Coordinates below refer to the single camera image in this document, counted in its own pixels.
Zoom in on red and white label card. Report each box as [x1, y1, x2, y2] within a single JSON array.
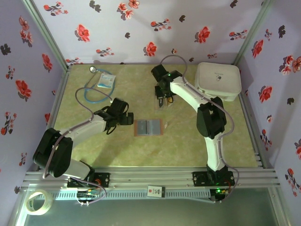
[[147, 186, 165, 198]]

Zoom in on blue and white packet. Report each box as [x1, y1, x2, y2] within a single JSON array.
[[97, 72, 115, 89]]

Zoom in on blue stethoscope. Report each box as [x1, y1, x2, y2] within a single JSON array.
[[84, 66, 116, 104]]

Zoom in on white storage box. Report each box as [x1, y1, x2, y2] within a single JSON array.
[[194, 62, 242, 102]]

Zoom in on small electronics board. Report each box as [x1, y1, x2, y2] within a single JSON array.
[[77, 190, 101, 198], [210, 187, 230, 203]]

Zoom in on clear tape roll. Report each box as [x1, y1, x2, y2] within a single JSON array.
[[25, 189, 54, 215]]

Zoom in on grey right arm cable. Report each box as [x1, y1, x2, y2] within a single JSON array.
[[159, 55, 240, 203]]

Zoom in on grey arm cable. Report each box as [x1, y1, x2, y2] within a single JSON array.
[[159, 55, 240, 203], [42, 87, 113, 179]]

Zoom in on grey left arm cable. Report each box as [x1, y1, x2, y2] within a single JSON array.
[[42, 87, 113, 179]]

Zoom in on aluminium frame rail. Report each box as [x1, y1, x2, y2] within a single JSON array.
[[22, 167, 280, 189]]

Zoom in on aluminium side rail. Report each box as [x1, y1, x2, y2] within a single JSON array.
[[237, 68, 268, 169], [37, 65, 72, 171]]

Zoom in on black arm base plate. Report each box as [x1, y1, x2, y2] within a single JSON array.
[[192, 171, 235, 187], [67, 172, 111, 188]]

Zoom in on grey slotted cable duct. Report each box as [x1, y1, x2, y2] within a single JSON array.
[[50, 189, 211, 201]]

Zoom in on aluminium frame post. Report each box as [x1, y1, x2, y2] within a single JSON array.
[[232, 0, 275, 66], [22, 0, 72, 70]]

